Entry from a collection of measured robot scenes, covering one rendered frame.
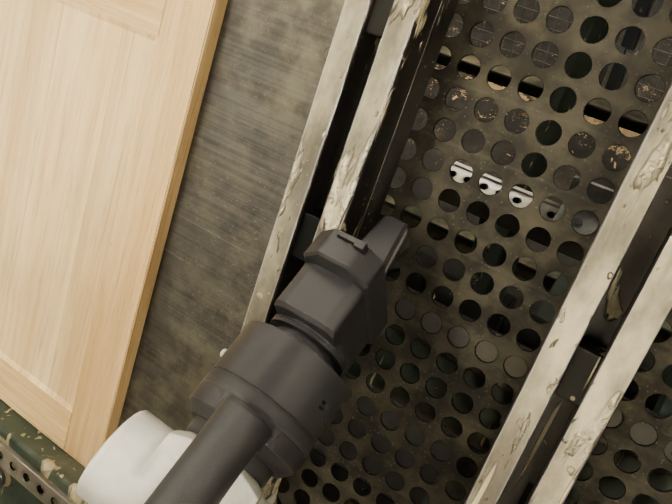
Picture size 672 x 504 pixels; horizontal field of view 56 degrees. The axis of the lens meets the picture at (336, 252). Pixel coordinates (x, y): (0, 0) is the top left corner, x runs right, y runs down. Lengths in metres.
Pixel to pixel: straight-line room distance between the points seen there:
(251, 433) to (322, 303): 0.10
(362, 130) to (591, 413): 0.26
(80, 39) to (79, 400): 0.41
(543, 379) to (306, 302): 0.17
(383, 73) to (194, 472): 0.30
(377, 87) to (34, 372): 0.59
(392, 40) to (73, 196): 0.43
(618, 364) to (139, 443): 0.31
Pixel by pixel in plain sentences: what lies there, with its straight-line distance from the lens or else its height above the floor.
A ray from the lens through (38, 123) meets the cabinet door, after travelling 0.81.
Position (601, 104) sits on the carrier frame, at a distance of 1.59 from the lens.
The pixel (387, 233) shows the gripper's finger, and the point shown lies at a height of 1.27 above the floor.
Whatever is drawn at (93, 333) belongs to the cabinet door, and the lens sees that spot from 0.78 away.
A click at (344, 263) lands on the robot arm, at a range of 0.42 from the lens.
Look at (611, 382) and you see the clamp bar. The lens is 0.46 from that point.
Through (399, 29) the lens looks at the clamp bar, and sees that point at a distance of 0.48.
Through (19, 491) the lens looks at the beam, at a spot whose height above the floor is 0.86.
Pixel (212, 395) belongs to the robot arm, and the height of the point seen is 1.27.
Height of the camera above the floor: 1.63
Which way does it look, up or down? 49 degrees down
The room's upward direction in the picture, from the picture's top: straight up
